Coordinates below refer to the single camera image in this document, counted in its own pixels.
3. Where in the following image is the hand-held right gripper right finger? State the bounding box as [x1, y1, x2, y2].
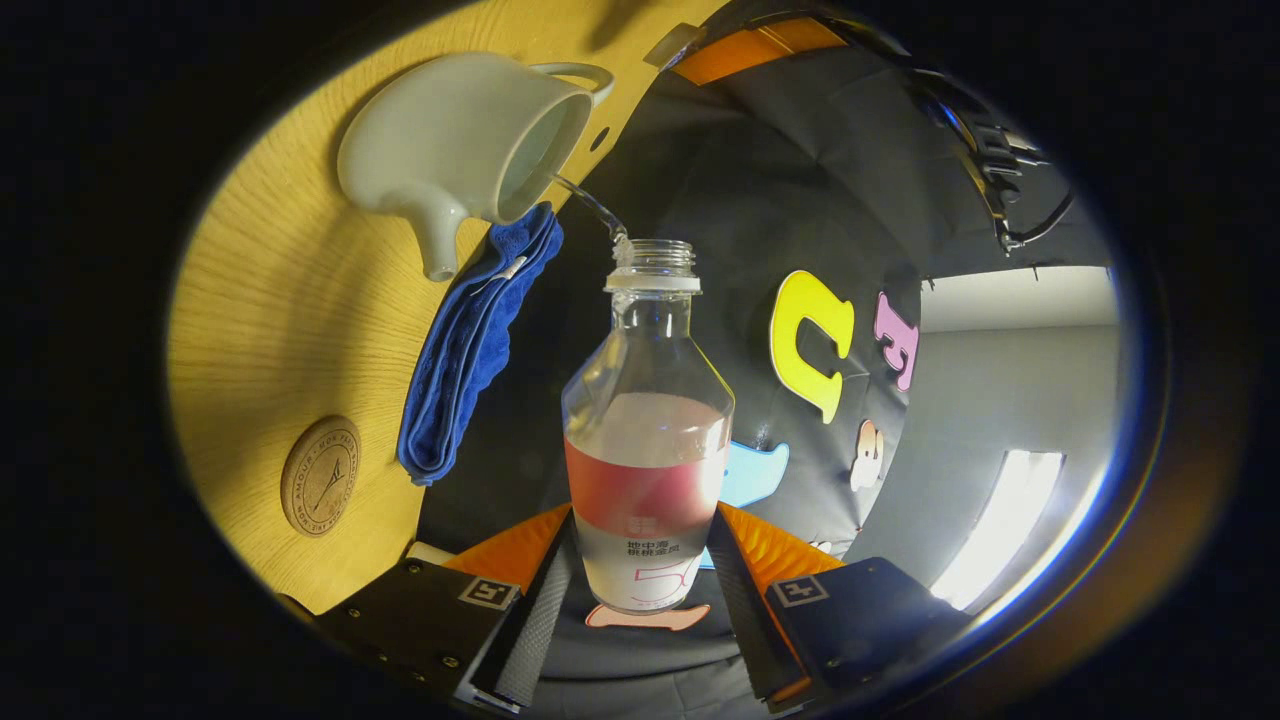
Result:
[705, 500, 976, 713]

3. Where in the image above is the round cork coaster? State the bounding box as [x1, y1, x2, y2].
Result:
[280, 416, 362, 538]

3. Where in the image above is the clear water bottle pink label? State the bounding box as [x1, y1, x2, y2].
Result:
[561, 238, 736, 614]

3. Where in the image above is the black equipment stand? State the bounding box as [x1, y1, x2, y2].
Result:
[900, 60, 1076, 253]

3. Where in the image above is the white ceramic teacup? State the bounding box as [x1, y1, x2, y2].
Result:
[337, 52, 615, 283]

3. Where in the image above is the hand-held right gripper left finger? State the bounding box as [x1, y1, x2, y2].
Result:
[315, 500, 583, 713]

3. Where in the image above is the black backdrop cloth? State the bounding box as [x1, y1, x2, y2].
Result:
[415, 20, 1111, 701]

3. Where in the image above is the blue towel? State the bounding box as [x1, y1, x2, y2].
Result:
[397, 203, 564, 487]

